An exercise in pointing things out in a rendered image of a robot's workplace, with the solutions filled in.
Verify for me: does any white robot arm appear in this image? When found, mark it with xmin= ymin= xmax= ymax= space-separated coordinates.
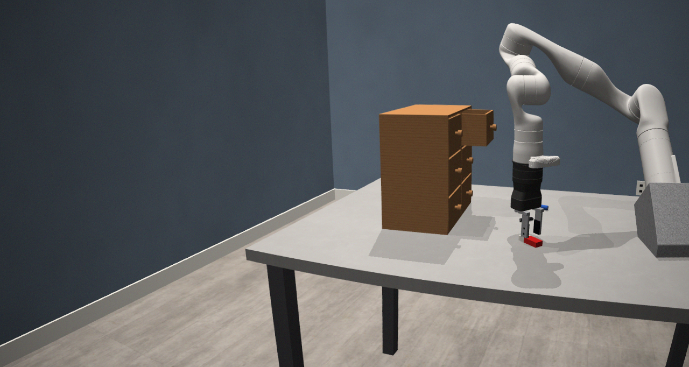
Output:
xmin=499 ymin=23 xmax=681 ymax=187

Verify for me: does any small brown wooden chest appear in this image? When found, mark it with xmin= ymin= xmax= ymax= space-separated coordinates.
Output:
xmin=379 ymin=104 xmax=472 ymax=235

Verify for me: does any red and white eraser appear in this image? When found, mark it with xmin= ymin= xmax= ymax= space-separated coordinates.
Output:
xmin=518 ymin=235 xmax=543 ymax=248

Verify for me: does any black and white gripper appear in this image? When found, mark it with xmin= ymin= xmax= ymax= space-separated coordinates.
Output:
xmin=511 ymin=140 xmax=560 ymax=238

